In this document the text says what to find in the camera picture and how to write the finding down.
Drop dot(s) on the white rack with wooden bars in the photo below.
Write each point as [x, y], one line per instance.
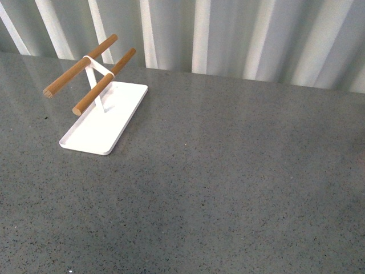
[105, 111]

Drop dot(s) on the white pleated curtain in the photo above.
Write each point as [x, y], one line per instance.
[307, 43]

